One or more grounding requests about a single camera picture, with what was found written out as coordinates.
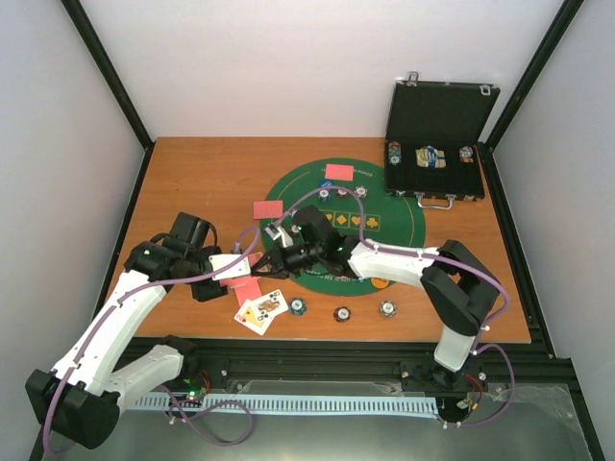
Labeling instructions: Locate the light blue cable duct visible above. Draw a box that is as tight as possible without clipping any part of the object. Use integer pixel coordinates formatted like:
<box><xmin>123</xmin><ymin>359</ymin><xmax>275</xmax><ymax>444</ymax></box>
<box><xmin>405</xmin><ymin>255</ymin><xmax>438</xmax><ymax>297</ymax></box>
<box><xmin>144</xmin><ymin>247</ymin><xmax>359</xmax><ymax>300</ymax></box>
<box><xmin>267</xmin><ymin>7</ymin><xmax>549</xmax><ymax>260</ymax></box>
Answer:
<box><xmin>129</xmin><ymin>392</ymin><xmax>439</xmax><ymax>417</ymax></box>

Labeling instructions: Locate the chip stack in case right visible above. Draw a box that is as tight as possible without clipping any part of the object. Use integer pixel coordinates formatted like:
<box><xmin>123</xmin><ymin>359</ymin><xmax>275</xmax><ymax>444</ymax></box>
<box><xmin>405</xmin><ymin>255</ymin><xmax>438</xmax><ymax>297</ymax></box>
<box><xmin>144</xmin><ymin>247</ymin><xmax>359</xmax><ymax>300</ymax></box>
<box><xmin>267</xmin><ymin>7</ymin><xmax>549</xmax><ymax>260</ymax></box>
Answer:
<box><xmin>458</xmin><ymin>146</ymin><xmax>475</xmax><ymax>163</ymax></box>

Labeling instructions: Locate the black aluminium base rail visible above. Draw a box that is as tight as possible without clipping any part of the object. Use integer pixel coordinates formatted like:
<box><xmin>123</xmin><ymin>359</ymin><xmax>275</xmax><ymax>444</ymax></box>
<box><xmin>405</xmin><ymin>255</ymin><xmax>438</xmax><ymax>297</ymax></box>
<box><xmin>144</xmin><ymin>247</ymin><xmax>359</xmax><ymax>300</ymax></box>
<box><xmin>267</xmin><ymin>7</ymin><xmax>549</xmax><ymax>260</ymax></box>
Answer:
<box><xmin>61</xmin><ymin>337</ymin><xmax>573</xmax><ymax>398</ymax></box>

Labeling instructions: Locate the chip stack in case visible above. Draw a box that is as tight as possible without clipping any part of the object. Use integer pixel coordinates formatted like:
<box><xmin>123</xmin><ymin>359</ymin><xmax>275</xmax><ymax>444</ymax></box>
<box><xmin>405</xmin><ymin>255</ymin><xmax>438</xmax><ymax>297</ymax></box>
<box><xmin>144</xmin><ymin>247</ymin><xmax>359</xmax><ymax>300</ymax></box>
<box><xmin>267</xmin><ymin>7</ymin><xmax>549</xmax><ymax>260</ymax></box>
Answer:
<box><xmin>458</xmin><ymin>146</ymin><xmax>475</xmax><ymax>163</ymax></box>
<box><xmin>387</xmin><ymin>141</ymin><xmax>402</xmax><ymax>165</ymax></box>

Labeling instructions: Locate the two of hearts card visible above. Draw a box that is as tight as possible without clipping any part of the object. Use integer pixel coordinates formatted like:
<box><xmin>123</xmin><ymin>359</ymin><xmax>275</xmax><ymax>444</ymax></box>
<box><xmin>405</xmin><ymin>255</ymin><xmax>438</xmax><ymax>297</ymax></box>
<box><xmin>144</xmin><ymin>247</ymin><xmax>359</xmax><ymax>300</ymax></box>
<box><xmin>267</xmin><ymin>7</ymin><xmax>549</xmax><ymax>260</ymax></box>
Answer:
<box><xmin>234</xmin><ymin>300</ymin><xmax>274</xmax><ymax>336</ymax></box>

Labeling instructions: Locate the blue orange chips top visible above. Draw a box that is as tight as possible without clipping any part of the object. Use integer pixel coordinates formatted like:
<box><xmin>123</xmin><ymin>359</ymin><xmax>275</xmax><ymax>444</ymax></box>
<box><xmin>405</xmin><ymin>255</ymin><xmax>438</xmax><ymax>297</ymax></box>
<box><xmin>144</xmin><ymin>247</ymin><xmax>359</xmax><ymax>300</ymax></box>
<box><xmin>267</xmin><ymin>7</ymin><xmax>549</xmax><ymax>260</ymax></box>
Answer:
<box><xmin>355</xmin><ymin>185</ymin><xmax>368</xmax><ymax>198</ymax></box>

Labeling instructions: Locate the round green poker mat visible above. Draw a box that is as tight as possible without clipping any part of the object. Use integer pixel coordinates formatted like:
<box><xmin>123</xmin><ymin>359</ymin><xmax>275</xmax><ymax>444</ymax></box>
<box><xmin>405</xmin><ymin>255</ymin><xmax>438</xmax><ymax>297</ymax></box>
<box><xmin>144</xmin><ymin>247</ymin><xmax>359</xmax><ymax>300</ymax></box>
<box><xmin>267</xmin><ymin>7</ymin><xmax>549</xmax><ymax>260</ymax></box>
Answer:
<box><xmin>265</xmin><ymin>158</ymin><xmax>426</xmax><ymax>297</ymax></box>

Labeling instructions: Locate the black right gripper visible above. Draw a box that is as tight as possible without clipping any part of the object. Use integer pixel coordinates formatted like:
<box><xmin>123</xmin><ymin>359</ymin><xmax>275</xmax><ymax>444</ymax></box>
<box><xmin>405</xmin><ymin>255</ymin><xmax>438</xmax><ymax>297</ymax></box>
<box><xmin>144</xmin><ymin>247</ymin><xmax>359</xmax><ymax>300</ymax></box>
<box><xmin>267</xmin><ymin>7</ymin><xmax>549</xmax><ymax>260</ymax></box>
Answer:
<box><xmin>252</xmin><ymin>241</ymin><xmax>323</xmax><ymax>279</ymax></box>

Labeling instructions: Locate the yellow red card box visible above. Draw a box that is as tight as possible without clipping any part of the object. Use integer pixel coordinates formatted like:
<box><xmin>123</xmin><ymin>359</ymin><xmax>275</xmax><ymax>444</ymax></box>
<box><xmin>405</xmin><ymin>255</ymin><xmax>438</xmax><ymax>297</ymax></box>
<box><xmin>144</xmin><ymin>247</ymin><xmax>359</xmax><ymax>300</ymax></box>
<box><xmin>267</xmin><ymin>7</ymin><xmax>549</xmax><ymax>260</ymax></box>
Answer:
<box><xmin>248</xmin><ymin>252</ymin><xmax>263</xmax><ymax>266</ymax></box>

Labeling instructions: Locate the card pack in case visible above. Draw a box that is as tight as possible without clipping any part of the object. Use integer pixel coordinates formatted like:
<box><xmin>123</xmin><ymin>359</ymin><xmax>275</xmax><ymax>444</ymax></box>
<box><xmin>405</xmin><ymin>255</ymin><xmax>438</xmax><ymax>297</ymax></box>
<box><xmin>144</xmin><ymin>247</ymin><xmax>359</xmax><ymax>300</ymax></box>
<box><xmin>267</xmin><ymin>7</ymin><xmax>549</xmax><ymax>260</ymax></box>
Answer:
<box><xmin>415</xmin><ymin>146</ymin><xmax>446</xmax><ymax>169</ymax></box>

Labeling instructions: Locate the brown 100 chip stack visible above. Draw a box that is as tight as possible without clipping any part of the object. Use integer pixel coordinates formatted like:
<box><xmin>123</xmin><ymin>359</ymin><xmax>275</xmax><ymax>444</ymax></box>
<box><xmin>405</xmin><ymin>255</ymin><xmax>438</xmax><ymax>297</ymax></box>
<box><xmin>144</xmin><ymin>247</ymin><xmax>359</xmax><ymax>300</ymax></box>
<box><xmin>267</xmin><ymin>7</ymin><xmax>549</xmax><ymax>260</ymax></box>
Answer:
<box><xmin>333</xmin><ymin>306</ymin><xmax>352</xmax><ymax>323</ymax></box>

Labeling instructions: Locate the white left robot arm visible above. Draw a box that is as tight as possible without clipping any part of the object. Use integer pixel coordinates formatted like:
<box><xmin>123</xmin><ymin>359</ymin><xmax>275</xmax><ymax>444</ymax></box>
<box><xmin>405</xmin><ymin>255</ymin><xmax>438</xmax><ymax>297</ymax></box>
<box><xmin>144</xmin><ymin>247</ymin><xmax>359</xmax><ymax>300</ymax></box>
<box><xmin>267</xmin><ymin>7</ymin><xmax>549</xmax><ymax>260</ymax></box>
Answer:
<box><xmin>25</xmin><ymin>212</ymin><xmax>226</xmax><ymax>455</ymax></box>

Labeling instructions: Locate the red playing card deck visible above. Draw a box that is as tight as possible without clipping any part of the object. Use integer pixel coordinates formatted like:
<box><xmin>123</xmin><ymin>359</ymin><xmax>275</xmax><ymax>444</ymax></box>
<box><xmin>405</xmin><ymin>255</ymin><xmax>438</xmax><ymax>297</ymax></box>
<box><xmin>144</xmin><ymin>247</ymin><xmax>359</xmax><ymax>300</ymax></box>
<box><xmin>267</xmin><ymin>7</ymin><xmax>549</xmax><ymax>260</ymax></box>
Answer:
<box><xmin>219</xmin><ymin>276</ymin><xmax>251</xmax><ymax>289</ymax></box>

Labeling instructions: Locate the queen face card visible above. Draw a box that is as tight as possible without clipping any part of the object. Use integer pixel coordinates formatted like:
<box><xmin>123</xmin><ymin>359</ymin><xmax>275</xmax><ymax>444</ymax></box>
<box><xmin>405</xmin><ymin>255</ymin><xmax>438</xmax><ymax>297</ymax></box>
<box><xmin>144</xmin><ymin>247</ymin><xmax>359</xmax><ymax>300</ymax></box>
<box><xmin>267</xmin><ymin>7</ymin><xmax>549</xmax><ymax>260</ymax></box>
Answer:
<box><xmin>254</xmin><ymin>290</ymin><xmax>288</xmax><ymax>322</ymax></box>

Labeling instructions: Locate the black poker case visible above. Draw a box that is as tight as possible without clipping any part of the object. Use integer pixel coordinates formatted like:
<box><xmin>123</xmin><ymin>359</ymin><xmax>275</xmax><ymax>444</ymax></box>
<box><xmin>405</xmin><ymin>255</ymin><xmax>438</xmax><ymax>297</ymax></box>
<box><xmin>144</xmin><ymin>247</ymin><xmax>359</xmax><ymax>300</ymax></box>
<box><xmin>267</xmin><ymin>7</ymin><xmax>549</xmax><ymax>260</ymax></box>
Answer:
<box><xmin>383</xmin><ymin>71</ymin><xmax>500</xmax><ymax>210</ymax></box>

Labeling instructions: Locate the orange big blind button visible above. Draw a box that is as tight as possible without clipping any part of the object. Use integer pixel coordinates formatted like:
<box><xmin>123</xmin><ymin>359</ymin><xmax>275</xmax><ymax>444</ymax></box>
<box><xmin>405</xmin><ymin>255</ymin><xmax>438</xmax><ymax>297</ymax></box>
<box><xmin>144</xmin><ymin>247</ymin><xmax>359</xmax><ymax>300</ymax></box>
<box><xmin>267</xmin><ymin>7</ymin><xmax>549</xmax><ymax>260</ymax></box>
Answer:
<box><xmin>371</xmin><ymin>278</ymin><xmax>389</xmax><ymax>289</ymax></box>

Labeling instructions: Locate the blue orange 10 chip stack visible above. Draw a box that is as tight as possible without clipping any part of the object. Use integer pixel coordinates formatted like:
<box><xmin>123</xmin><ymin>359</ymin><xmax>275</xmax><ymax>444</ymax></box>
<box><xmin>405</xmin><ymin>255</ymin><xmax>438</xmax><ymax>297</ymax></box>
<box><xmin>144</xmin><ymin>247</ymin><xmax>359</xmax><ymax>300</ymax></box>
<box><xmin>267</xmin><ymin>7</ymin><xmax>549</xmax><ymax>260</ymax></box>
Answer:
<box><xmin>380</xmin><ymin>301</ymin><xmax>397</xmax><ymax>318</ymax></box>

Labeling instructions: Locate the chip stack in case left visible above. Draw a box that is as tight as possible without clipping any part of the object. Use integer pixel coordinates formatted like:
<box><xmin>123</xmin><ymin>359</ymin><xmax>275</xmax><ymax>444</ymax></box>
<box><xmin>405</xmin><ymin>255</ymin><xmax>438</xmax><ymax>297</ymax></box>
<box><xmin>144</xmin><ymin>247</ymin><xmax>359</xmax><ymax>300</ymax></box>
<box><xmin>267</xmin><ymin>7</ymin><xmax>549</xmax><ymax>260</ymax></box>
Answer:
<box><xmin>387</xmin><ymin>141</ymin><xmax>402</xmax><ymax>165</ymax></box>

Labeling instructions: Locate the red card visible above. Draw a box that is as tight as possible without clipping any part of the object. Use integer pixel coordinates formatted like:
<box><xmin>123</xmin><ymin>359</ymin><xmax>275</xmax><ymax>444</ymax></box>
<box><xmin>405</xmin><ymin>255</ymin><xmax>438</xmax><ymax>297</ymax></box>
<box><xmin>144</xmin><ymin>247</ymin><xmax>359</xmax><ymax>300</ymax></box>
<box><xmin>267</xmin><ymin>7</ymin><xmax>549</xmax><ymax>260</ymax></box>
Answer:
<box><xmin>253</xmin><ymin>201</ymin><xmax>283</xmax><ymax>220</ymax></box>
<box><xmin>325</xmin><ymin>163</ymin><xmax>355</xmax><ymax>182</ymax></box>
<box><xmin>233</xmin><ymin>278</ymin><xmax>262</xmax><ymax>306</ymax></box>

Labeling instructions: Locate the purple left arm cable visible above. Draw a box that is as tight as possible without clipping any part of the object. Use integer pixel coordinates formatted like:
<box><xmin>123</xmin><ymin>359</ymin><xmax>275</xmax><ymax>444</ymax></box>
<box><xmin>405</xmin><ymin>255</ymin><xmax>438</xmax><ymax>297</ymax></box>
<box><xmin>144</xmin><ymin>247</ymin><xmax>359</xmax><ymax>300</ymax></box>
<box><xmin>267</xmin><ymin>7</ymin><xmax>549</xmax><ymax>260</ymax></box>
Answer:
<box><xmin>42</xmin><ymin>224</ymin><xmax>261</xmax><ymax>455</ymax></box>

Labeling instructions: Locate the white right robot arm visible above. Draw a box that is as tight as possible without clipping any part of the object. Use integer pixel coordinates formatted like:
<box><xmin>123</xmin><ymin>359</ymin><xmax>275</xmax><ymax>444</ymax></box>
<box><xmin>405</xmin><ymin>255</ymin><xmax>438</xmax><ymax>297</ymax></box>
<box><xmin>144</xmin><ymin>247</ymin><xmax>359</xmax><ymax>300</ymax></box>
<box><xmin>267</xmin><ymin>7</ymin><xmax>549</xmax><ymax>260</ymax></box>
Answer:
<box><xmin>252</xmin><ymin>206</ymin><xmax>509</xmax><ymax>373</ymax></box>

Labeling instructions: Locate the blue 50 chip stack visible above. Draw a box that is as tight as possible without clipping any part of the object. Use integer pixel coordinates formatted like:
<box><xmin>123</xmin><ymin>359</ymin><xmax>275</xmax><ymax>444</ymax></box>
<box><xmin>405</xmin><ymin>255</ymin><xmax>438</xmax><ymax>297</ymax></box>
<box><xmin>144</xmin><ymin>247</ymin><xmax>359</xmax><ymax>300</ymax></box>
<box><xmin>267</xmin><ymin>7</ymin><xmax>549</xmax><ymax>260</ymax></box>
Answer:
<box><xmin>288</xmin><ymin>298</ymin><xmax>307</xmax><ymax>316</ymax></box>

